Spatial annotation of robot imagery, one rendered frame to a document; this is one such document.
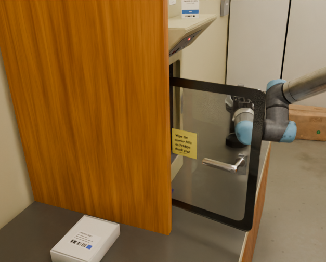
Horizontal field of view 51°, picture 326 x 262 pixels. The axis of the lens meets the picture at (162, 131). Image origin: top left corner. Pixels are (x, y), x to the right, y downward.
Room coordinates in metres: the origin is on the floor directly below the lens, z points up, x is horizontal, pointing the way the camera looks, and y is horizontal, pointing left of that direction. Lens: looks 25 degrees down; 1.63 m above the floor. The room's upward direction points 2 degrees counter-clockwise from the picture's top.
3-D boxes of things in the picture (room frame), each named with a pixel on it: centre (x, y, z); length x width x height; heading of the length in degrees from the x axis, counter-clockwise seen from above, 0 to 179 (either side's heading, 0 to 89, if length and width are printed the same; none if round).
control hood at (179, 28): (1.00, -0.07, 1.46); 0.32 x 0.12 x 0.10; 157
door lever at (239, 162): (0.73, -0.15, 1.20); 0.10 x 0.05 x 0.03; 57
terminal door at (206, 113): (0.79, -0.10, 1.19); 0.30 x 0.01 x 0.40; 57
